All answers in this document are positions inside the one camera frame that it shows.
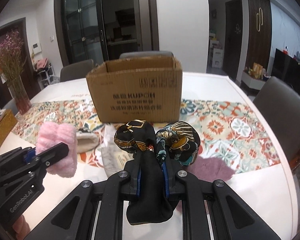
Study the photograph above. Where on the grey floral pouch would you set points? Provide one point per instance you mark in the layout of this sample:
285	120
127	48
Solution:
114	159

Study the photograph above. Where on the brown cardboard box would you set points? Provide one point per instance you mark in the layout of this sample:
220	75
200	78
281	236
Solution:
144	88

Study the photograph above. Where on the mauve towel cloth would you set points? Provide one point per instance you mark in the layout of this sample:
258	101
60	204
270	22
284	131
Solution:
209	169

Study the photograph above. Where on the grey chair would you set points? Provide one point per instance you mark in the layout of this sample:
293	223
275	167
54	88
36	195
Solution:
146	54
76	70
279	104

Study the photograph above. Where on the woven tissue box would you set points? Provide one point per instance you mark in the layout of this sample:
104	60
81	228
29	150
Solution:
7	123

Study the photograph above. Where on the black television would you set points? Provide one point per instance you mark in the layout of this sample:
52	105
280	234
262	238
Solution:
286	69

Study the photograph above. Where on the glass vase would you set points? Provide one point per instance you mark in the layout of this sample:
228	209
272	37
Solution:
20	95

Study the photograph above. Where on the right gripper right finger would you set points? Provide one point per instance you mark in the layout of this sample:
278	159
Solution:
212	210

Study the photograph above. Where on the left hand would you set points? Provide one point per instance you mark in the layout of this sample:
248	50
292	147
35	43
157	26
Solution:
21	228

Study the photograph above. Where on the white sock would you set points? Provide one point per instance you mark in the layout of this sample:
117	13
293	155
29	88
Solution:
108	135

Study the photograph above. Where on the grey chair far middle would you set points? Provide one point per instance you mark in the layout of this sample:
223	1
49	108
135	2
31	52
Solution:
146	54

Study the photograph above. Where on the white patterned tablecloth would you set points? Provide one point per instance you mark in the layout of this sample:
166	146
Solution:
146	192

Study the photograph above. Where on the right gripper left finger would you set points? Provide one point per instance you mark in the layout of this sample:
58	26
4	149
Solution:
91	210

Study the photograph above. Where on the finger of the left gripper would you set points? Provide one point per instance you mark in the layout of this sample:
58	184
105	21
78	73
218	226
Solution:
50	159
27	155

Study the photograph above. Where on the grey chair right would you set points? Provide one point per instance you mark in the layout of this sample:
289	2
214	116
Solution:
279	104

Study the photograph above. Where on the black patterned silk scarf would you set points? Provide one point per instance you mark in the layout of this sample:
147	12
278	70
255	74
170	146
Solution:
178	141

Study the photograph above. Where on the white tv cabinet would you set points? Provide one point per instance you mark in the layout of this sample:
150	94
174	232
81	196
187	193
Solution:
251	82

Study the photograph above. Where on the grey chair far left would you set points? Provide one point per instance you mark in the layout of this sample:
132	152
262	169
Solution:
76	70

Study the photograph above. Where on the pink fluffy towel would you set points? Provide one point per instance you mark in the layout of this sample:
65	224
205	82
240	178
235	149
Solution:
50	134

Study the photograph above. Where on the white shoe rack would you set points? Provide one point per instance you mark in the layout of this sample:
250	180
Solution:
45	76

